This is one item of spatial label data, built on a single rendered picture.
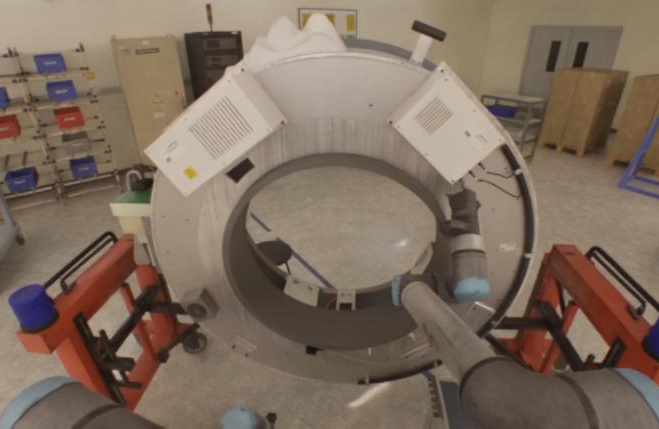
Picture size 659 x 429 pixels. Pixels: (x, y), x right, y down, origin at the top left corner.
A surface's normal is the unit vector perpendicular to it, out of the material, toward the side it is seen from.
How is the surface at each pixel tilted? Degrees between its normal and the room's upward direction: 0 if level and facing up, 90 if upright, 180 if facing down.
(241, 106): 90
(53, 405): 7
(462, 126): 90
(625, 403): 19
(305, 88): 90
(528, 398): 30
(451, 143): 90
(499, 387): 36
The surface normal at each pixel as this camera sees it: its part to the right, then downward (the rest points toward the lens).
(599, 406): 0.00, -0.68
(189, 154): -0.07, 0.47
